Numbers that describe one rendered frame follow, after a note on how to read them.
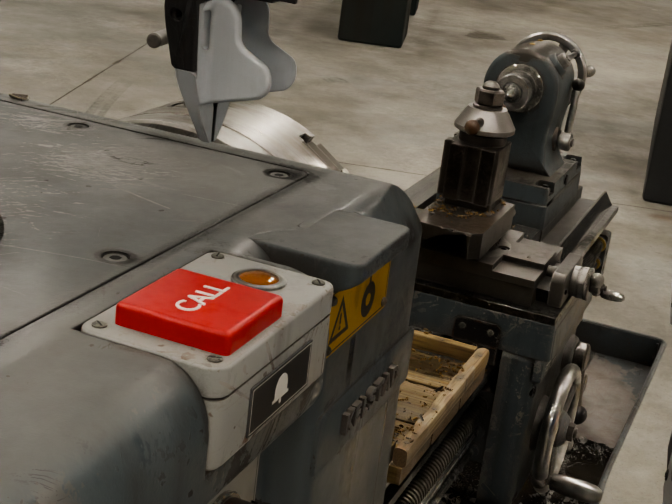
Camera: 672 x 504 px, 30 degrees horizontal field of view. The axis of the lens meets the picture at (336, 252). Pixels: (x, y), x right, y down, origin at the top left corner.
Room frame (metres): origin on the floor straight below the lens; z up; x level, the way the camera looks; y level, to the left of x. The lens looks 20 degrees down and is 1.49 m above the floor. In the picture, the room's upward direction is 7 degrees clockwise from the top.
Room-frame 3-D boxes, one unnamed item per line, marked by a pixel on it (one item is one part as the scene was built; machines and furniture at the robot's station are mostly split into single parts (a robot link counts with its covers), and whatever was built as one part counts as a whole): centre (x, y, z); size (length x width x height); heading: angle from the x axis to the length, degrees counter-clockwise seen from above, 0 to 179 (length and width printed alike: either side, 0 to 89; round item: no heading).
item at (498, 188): (1.60, -0.16, 1.07); 0.07 x 0.07 x 0.10; 70
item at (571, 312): (1.67, -0.12, 0.90); 0.47 x 0.30 x 0.06; 70
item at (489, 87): (1.60, -0.17, 1.17); 0.04 x 0.04 x 0.03
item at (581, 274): (1.54, -0.34, 0.95); 0.07 x 0.04 x 0.04; 70
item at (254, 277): (0.61, 0.04, 1.26); 0.02 x 0.02 x 0.01
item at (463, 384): (1.31, 0.02, 0.89); 0.36 x 0.30 x 0.04; 70
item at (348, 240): (0.71, 0.01, 1.24); 0.09 x 0.08 x 0.03; 160
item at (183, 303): (0.55, 0.06, 1.26); 0.06 x 0.06 x 0.02; 70
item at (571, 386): (1.58, -0.32, 0.75); 0.27 x 0.10 x 0.23; 160
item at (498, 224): (1.57, -0.16, 0.99); 0.20 x 0.10 x 0.05; 160
